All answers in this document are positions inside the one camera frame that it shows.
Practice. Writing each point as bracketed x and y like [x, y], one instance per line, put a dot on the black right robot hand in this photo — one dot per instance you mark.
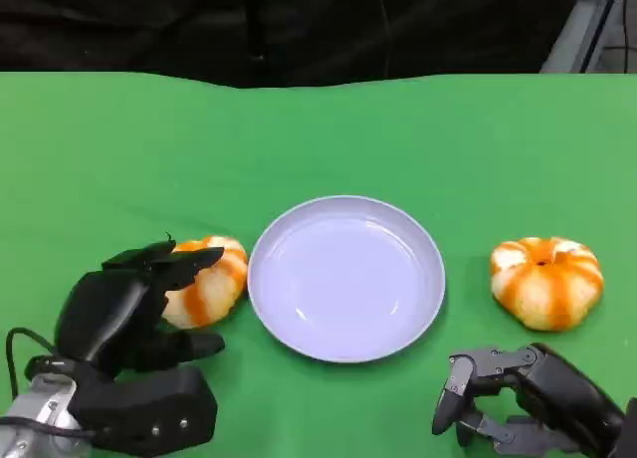
[562, 393]

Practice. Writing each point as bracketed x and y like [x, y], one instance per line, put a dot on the grey metal frame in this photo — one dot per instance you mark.
[572, 35]

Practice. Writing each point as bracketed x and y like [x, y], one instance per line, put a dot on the green table cloth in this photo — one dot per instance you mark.
[149, 154]

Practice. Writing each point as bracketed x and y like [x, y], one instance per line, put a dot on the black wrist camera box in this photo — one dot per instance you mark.
[149, 408]
[628, 428]

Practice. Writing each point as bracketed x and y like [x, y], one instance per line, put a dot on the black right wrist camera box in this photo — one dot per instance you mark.
[628, 428]

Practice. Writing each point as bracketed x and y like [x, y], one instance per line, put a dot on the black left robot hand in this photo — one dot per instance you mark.
[109, 313]

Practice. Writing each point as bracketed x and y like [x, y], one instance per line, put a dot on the black backdrop curtain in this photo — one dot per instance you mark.
[149, 25]

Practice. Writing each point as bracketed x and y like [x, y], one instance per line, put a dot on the lilac plate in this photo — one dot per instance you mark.
[343, 279]

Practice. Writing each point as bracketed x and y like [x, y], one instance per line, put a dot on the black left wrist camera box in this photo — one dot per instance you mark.
[149, 408]

